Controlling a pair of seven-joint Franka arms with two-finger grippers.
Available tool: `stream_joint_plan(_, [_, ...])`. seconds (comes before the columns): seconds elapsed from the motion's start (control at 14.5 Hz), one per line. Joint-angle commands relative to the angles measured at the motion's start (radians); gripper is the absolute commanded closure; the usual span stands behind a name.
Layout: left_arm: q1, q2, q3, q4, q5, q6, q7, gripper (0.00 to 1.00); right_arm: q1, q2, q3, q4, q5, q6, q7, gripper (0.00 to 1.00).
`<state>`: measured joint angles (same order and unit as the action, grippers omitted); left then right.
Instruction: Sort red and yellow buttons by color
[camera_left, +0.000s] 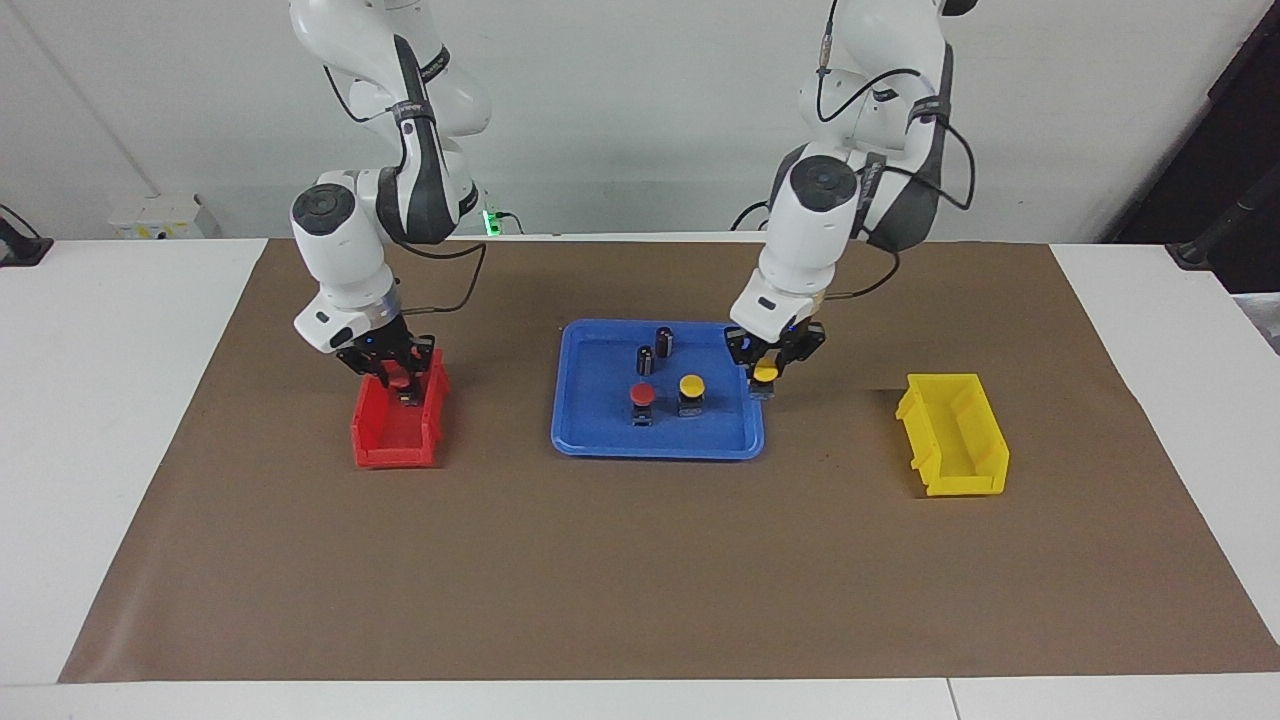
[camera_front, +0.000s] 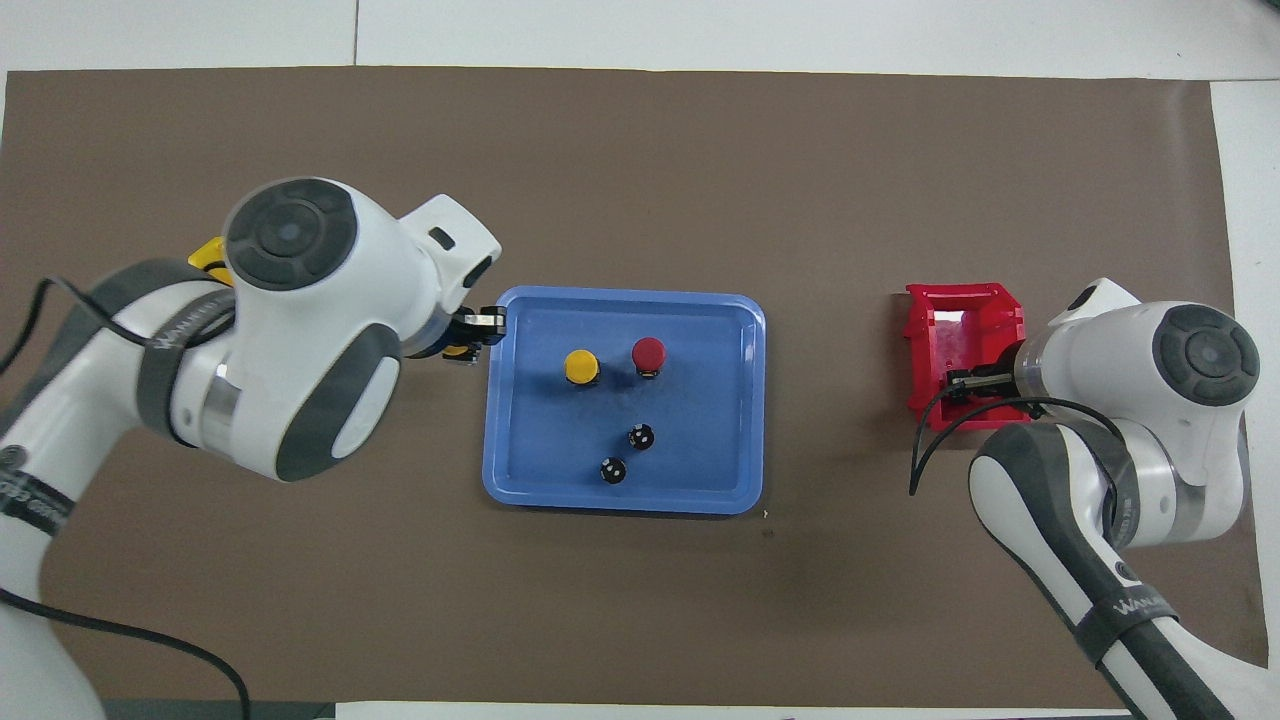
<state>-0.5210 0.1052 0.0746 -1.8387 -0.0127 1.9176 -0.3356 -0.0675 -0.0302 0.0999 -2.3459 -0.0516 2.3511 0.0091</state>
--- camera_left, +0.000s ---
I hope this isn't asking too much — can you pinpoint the red plastic bin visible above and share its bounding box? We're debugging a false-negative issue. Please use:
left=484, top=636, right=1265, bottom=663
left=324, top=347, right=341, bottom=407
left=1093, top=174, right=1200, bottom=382
left=350, top=348, right=451, bottom=469

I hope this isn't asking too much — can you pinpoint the blue plastic tray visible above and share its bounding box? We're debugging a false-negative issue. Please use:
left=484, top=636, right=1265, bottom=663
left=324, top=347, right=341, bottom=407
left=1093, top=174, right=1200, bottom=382
left=550, top=319, right=766, bottom=461

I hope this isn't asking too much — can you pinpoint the yellow plastic bin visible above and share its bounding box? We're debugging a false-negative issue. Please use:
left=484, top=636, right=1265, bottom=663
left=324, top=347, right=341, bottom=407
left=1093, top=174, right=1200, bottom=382
left=895, top=373, right=1011, bottom=498

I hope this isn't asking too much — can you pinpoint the brown paper mat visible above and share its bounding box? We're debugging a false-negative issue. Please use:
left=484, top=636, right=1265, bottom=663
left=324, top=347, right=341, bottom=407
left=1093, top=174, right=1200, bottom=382
left=58, top=238, right=1280, bottom=684

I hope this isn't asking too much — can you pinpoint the white power strip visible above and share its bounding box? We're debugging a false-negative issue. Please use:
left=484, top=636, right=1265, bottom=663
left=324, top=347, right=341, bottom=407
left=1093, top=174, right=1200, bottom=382
left=108, top=193, right=206, bottom=241

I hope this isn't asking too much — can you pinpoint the black tripod stand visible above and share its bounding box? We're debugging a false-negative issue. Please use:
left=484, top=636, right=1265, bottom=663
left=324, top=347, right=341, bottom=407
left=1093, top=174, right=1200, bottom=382
left=1165, top=190, right=1280, bottom=271

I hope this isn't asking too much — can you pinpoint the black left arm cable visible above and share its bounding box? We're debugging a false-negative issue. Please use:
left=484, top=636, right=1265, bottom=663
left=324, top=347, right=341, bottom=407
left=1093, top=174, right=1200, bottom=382
left=815, top=0, right=977, bottom=301

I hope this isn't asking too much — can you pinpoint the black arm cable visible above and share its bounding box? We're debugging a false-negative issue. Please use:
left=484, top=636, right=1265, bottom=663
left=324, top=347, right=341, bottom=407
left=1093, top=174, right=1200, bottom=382
left=815, top=0, right=977, bottom=301
left=322, top=60, right=489, bottom=316

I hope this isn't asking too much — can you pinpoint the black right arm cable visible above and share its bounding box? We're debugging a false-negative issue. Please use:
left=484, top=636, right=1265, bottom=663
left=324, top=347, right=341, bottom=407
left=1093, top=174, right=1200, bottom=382
left=322, top=60, right=489, bottom=316

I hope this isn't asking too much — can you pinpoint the black clamp mount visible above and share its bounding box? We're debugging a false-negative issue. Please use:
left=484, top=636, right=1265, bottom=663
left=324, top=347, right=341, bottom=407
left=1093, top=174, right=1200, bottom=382
left=0, top=205, right=53, bottom=267

